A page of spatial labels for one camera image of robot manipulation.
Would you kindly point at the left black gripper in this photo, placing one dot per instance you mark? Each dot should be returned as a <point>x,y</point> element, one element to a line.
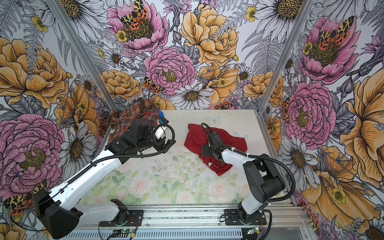
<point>161,142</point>

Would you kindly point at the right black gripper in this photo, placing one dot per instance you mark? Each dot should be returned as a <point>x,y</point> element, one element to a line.
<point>205,149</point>

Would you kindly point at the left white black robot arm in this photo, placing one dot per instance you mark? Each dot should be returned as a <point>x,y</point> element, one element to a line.
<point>58,209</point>

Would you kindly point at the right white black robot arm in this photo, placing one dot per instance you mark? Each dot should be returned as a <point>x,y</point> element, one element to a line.
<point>264,179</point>

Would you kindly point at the blue cloth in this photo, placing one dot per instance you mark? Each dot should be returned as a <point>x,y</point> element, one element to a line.
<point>161,116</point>

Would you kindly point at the plaid flannel cloth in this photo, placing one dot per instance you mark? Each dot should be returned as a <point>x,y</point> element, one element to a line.
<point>121,121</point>

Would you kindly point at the right green circuit board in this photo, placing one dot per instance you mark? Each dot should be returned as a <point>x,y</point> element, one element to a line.
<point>254,230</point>

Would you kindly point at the green circuit board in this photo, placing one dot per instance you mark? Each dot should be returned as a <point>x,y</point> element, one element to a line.
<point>126,233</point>
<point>254,230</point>

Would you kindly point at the left green circuit board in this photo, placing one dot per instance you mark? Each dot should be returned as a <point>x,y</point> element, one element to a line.
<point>126,233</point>

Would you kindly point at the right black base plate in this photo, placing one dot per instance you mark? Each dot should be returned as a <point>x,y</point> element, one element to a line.
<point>231,217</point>

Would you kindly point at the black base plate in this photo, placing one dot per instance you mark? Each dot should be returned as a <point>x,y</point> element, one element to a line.
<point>231,217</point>
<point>129,218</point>

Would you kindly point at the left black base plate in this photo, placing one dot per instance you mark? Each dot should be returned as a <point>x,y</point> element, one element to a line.
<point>129,218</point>

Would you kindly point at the white slotted cable duct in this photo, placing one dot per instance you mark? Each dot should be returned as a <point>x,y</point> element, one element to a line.
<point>161,234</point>

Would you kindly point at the aluminium front rail frame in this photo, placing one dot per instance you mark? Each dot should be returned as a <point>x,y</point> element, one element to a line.
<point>207,216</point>

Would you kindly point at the left aluminium corner post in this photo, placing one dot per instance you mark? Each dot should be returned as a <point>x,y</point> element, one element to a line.
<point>73,37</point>

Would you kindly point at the aluminium corner post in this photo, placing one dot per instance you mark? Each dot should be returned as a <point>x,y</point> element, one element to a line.
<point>73,37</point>
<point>302,17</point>

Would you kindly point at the right aluminium corner post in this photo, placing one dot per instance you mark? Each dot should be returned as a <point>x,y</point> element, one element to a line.
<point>302,17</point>

